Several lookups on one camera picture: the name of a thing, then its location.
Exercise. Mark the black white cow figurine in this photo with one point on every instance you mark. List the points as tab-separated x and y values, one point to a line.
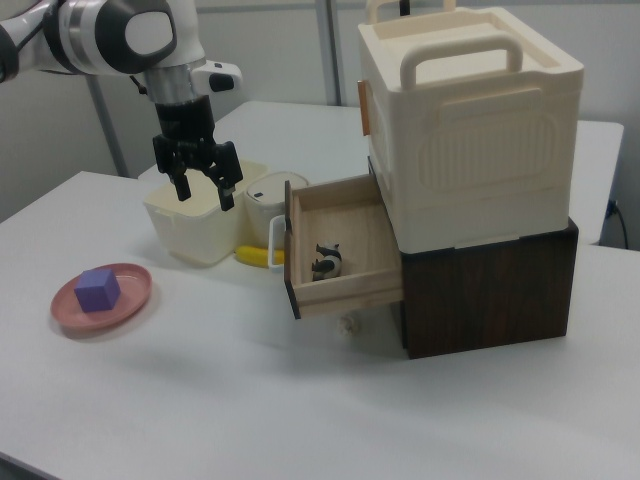
327	261

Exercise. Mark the small white lidded trash can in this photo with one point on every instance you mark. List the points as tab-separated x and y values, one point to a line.
265	200

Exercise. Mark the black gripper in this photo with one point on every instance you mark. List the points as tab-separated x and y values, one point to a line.
185	131

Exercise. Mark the dark wooden cabinet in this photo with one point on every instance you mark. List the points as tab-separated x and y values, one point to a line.
487	292

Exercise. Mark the light wooden drawer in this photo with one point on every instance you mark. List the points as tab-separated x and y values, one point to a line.
340	240

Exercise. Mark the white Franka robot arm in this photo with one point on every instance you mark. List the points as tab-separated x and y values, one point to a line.
100	30

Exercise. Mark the cream plastic storage box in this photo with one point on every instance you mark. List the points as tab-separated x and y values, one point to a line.
475	135

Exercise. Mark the purple cube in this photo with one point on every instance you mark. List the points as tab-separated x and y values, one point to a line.
97	291

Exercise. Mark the pink plate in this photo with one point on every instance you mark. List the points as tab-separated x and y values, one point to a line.
132	295

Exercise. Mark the cream plastic bin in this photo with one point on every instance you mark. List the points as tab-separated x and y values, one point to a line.
195	230

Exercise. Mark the small beige crumpled object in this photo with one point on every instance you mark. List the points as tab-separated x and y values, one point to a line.
348	325

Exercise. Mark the yellow banana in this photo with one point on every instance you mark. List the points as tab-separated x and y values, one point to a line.
252	255

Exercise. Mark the grey metal post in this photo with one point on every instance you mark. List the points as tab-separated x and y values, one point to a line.
105	125

